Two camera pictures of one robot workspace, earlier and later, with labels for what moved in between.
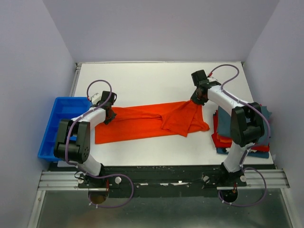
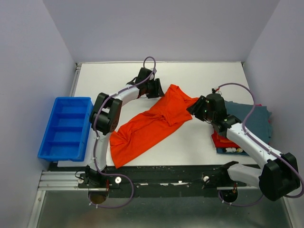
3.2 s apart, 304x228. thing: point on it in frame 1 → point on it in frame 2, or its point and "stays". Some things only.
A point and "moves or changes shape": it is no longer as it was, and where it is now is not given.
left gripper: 113,116 → 158,91
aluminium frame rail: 57,180 stays
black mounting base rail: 137,180 stays
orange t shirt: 132,122 moves or changes shape
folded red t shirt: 225,141 stays
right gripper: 194,99 → 195,108
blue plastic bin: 65,108 stays
